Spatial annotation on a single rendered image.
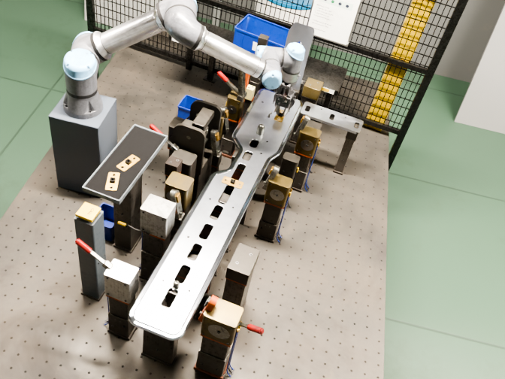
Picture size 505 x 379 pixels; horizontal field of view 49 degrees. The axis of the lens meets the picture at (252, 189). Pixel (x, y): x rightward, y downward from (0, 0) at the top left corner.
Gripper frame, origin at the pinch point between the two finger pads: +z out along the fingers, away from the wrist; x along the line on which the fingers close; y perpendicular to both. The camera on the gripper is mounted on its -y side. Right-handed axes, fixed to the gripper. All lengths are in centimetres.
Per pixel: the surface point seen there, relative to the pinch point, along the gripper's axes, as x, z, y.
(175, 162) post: -26, -6, 56
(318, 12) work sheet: -3, -22, -55
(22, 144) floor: -159, 106, -16
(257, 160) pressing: -0.4, 4.2, 29.7
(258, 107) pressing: -11.7, 4.7, -4.2
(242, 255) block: 11, 0, 80
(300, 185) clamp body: 18.4, 30.2, 8.6
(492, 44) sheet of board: 109, 44, -213
